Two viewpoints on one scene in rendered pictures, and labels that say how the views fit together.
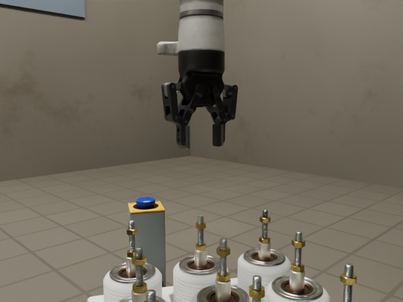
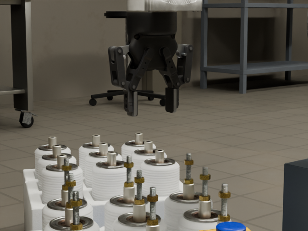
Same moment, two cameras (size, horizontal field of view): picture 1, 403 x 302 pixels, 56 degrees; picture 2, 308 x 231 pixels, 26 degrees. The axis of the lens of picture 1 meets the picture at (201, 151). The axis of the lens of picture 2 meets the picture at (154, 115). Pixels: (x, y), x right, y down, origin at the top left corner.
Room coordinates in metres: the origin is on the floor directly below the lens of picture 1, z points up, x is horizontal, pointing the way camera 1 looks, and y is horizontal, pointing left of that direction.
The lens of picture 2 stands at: (1.63, 0.08, 0.61)
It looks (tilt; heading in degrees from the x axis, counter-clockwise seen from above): 9 degrees down; 184
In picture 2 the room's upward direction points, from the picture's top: straight up
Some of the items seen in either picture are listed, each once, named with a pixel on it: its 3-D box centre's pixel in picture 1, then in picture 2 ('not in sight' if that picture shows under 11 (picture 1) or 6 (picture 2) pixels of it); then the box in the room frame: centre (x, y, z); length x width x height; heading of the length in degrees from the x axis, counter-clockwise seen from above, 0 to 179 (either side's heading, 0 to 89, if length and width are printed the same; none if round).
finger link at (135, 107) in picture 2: (217, 135); (132, 103); (0.64, -0.03, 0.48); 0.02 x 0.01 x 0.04; 36
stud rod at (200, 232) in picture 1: (200, 236); (152, 210); (0.62, 0.00, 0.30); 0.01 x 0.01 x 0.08
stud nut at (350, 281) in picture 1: (348, 278); (66, 167); (0.43, -0.18, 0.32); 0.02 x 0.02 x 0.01; 55
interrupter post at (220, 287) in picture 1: (222, 290); (139, 212); (0.51, -0.03, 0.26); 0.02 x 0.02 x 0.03
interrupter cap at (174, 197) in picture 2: not in sight; (188, 197); (0.36, 0.05, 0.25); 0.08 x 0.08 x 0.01
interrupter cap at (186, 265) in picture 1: (200, 265); not in sight; (0.62, 0.00, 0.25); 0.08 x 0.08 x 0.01
